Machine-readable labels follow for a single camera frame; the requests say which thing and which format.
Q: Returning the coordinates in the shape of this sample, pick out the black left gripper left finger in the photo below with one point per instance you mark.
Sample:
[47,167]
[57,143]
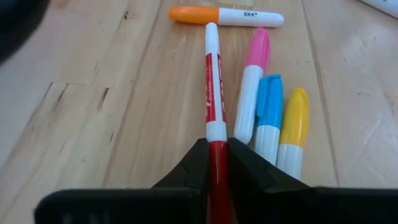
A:
[174,202]

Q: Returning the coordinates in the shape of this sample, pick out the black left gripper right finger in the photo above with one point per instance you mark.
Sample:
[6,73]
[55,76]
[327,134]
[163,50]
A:
[280,202]

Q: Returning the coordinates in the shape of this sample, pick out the yellow cap small marker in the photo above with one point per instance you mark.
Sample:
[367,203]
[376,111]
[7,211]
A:
[295,115]

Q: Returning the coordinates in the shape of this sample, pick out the blue cap small marker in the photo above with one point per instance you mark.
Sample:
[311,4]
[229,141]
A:
[270,99]

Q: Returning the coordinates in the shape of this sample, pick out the pink cap small marker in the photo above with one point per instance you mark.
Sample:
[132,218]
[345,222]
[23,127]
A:
[250,93]

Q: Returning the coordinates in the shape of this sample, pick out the red Expo thin marker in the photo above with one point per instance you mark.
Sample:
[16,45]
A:
[215,93]

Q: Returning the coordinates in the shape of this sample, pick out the orange cap small marker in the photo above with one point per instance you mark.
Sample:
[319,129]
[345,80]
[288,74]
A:
[192,14]

